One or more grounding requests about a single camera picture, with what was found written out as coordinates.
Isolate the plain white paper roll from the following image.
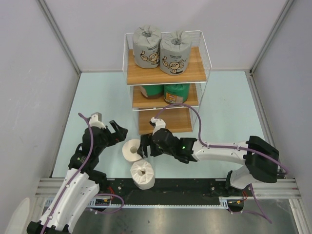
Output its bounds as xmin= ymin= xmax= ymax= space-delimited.
xmin=122 ymin=139 xmax=142 ymax=162

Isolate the green paper roll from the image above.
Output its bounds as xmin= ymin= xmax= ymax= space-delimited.
xmin=139 ymin=85 xmax=164 ymax=99
xmin=164 ymin=84 xmax=190 ymax=104

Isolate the grey paper roll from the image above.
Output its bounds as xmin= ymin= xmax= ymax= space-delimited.
xmin=160 ymin=30 xmax=192 ymax=76
xmin=133 ymin=25 xmax=161 ymax=69

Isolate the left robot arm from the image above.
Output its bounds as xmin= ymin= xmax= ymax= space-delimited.
xmin=26 ymin=115 xmax=128 ymax=234

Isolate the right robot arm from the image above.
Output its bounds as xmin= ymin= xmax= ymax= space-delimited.
xmin=137 ymin=128 xmax=279 ymax=190

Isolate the white wrapped paper roll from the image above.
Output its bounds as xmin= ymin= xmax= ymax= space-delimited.
xmin=130 ymin=159 xmax=156 ymax=190

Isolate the white object bottom left corner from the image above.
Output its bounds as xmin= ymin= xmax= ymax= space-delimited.
xmin=4 ymin=197 xmax=30 ymax=234

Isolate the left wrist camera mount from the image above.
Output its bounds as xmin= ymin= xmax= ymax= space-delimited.
xmin=88 ymin=112 xmax=106 ymax=129

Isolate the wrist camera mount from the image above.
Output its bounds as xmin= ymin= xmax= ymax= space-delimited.
xmin=149 ymin=117 xmax=166 ymax=135
xmin=88 ymin=112 xmax=106 ymax=129

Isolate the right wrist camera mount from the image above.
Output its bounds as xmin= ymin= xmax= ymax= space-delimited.
xmin=149 ymin=117 xmax=166 ymax=135

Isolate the white wire three-tier shelf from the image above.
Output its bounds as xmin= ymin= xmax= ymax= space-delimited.
xmin=122 ymin=30 xmax=212 ymax=135

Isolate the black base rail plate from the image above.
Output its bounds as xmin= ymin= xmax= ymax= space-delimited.
xmin=84 ymin=177 xmax=291 ymax=213

